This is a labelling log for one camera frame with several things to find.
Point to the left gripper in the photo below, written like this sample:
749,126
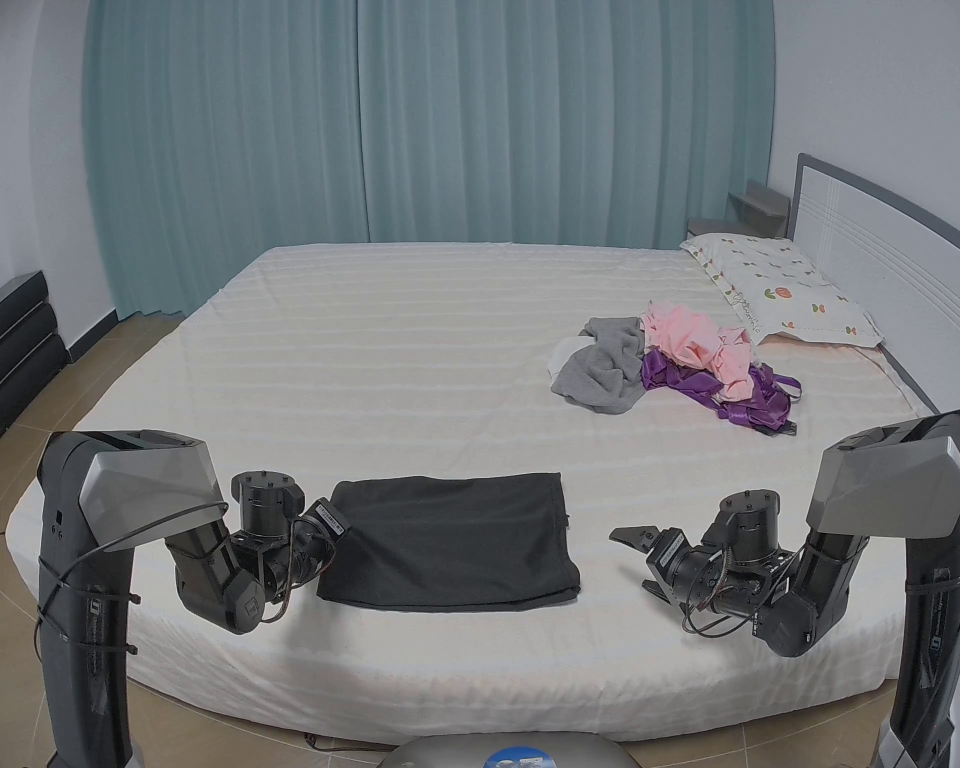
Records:
319,540

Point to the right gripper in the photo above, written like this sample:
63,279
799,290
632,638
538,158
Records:
686,570

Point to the black T-shirt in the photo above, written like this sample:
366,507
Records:
450,540

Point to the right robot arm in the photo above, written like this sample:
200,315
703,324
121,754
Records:
930,600

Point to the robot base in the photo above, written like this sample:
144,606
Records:
499,752

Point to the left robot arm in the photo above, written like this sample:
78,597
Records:
90,600

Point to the bed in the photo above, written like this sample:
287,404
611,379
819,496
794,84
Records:
375,360

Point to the purple garment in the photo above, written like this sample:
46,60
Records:
757,397

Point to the grey garment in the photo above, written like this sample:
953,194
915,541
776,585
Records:
600,367

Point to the white garment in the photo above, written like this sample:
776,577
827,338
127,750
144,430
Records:
564,360

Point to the pink garment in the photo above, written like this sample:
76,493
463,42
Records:
690,341

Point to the white printed pillow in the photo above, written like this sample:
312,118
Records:
780,289

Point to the black chest of drawers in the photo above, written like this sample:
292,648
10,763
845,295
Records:
30,345

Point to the grey bedside table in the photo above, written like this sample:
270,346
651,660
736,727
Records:
742,214

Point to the blue-green curtain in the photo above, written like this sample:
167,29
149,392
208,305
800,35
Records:
562,112
225,150

